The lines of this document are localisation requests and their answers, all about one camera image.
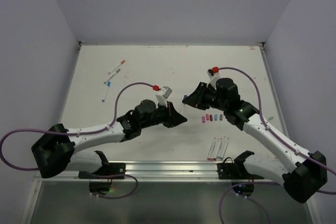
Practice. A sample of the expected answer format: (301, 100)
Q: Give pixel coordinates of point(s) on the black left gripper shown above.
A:
(173, 117)

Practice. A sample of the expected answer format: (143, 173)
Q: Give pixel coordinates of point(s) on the aluminium mounting rail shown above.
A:
(156, 170)

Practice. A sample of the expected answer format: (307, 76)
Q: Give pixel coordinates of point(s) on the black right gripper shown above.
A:
(196, 98)

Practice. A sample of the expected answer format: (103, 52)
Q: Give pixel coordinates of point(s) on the dark red capped white marker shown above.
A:
(217, 149)

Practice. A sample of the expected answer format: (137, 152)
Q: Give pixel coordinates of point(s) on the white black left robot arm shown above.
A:
(64, 149)

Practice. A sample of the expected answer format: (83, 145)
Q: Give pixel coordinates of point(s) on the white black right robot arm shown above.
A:
(298, 170)

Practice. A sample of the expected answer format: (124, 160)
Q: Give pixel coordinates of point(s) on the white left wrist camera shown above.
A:
(162, 95)

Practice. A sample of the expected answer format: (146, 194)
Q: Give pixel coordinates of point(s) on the orange capped white marker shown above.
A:
(116, 67)

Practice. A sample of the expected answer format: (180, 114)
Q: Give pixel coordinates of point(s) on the grey capped marker far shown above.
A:
(113, 74)

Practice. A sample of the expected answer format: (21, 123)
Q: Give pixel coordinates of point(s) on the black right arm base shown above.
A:
(233, 169)

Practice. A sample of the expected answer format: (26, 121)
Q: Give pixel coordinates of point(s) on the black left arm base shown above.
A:
(106, 171)

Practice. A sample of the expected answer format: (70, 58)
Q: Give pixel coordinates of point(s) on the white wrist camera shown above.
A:
(213, 75)
(162, 95)

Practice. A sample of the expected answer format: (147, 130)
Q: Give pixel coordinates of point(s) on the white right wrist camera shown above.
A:
(213, 75)

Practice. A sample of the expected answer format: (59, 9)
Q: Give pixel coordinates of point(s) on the magenta capped white marker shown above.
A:
(210, 156)

